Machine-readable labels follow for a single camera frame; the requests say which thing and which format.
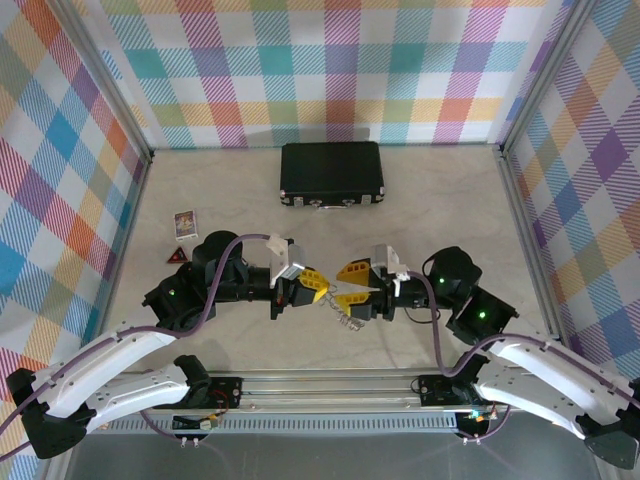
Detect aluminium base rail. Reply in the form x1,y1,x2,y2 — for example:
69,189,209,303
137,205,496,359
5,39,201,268
119,367,509,415

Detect black hard case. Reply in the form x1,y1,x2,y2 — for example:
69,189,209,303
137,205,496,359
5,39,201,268
278,141,387,211

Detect thin black wire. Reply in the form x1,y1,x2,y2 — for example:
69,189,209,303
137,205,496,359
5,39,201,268
402,305,442,325

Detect small printed card box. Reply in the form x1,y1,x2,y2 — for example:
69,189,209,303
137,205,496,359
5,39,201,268
172,210,200,245

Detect aluminium frame floor rail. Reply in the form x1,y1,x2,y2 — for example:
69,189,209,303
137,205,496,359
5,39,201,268
39,152,155,480
494,147,571,354

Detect grey slotted cable duct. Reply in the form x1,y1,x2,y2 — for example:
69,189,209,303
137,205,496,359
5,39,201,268
87,413,461,437

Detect silver metal chain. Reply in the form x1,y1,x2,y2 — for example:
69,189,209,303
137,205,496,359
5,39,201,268
322,278,382,332

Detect aluminium frame post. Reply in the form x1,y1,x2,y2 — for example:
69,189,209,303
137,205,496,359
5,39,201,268
497,0,599,156
47,0,154,161

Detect small electronics module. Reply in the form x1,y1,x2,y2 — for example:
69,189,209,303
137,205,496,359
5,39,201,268
458,408,497,425
171,410,224,434

